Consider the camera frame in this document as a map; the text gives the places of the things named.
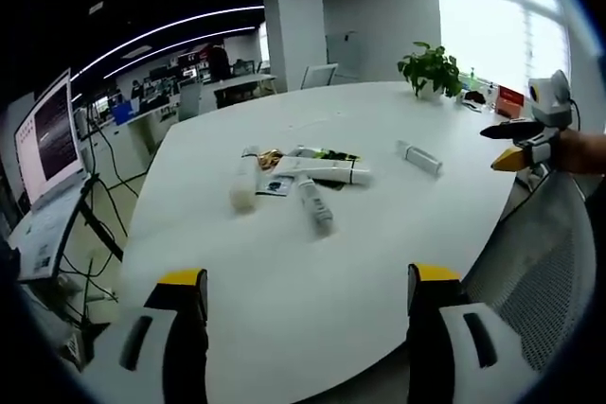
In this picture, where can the potted green plant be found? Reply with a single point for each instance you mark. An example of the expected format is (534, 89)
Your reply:
(430, 70)

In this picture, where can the blue storage box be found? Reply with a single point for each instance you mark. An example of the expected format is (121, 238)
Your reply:
(122, 113)

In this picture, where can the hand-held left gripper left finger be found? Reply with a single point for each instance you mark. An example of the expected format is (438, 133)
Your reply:
(156, 342)

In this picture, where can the black green skincare sachet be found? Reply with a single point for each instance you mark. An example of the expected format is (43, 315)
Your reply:
(331, 154)

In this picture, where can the computer monitor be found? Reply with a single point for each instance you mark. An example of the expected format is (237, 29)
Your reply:
(47, 134)

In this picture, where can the white keyboard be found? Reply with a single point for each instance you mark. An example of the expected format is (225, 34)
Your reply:
(40, 233)

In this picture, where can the white office chair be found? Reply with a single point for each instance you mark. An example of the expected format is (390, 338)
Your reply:
(318, 75)

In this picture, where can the red box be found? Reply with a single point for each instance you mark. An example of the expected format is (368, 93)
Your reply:
(510, 100)

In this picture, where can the gold print skincare sachet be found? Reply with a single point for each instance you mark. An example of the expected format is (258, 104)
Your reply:
(263, 158)

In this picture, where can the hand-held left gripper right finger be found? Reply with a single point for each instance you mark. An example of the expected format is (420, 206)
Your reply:
(450, 342)

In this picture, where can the person's right hand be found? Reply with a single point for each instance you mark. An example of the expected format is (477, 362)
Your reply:
(580, 151)

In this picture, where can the white skincare tube black print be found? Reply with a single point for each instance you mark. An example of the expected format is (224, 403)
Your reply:
(316, 203)

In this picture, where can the white side desk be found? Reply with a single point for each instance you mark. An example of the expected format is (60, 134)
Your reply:
(244, 84)

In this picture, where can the dark print skincare sachet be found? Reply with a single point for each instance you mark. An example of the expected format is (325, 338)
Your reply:
(273, 185)

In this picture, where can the grey mesh office chair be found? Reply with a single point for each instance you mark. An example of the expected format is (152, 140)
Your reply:
(540, 271)

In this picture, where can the small white skincare bottle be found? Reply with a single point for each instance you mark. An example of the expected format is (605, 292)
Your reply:
(419, 157)

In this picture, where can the green bottle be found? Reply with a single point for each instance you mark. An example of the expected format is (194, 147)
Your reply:
(472, 77)

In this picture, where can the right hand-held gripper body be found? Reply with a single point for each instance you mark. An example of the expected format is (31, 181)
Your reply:
(551, 99)

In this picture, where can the cream skincare bottle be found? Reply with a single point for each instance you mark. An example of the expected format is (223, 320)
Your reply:
(243, 185)

